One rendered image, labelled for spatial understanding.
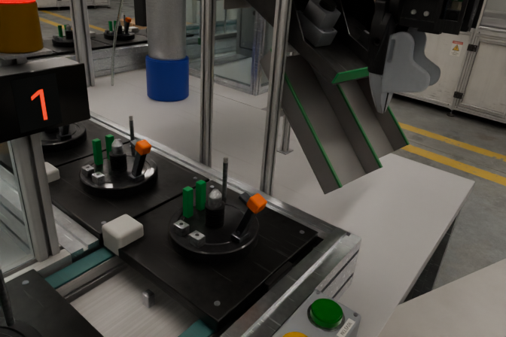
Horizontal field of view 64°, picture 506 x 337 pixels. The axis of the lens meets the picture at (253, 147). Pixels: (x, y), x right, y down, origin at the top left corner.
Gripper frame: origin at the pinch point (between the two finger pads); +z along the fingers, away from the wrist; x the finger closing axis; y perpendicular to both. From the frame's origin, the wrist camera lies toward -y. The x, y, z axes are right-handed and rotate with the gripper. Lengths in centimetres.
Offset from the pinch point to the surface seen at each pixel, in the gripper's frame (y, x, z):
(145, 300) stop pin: -19.8, -18.2, 30.4
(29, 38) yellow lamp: -29.3, -23.7, -4.3
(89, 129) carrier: -68, 4, 26
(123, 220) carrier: -29.9, -14.0, 24.2
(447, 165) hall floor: -32, 273, 123
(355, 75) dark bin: -11.8, 20.2, 3.4
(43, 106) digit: -29.2, -23.5, 3.2
